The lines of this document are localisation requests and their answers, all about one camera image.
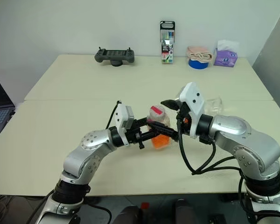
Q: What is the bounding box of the white tissue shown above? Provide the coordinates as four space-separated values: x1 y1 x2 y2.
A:
217 39 239 52

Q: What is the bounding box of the clear bottle with orange drink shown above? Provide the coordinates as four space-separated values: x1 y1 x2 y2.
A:
146 115 171 152

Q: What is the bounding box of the dark rounded shape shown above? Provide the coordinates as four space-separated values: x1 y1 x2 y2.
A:
112 204 141 224

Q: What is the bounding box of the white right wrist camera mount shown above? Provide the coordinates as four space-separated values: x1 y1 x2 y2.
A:
178 82 206 139

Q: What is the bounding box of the black left shoulder cable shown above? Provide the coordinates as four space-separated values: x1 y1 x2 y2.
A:
83 201 112 224

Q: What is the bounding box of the purple tissue box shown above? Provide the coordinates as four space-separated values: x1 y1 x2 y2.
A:
213 48 238 67

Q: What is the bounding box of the dark grey handheld controller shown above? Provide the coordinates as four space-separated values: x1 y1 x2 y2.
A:
94 47 135 64

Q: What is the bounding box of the grey partition panel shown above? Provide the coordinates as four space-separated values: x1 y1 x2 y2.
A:
251 9 280 101

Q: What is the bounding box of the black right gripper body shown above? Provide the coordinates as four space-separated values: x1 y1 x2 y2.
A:
175 101 192 136

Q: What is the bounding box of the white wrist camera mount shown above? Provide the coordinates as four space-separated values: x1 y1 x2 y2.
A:
113 104 134 146
178 82 206 139

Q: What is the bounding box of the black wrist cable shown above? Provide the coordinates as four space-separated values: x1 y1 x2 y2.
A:
105 100 122 130
176 115 245 176

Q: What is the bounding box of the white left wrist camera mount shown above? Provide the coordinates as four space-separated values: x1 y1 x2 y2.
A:
113 104 134 146

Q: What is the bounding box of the clear wine glass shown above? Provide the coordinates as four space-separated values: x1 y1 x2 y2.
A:
174 90 225 115

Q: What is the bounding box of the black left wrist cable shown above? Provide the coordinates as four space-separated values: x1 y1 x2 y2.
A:
105 100 122 130

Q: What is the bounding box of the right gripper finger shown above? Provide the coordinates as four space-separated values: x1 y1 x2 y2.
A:
149 121 180 142
161 99 179 111

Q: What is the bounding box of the blue tape roll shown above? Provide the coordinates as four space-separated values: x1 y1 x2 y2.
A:
188 58 210 70

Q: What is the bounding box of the pink folded towel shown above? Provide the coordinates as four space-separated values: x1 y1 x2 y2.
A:
186 46 214 64

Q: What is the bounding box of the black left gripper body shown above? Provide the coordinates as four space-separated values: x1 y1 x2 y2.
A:
125 118 147 150

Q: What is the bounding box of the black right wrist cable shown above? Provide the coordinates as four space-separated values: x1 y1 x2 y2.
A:
176 115 245 176

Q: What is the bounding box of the pink bottle cap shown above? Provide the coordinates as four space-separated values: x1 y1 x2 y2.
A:
149 105 166 120

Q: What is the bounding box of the marker pen pack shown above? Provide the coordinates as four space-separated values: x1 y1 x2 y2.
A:
159 21 176 64

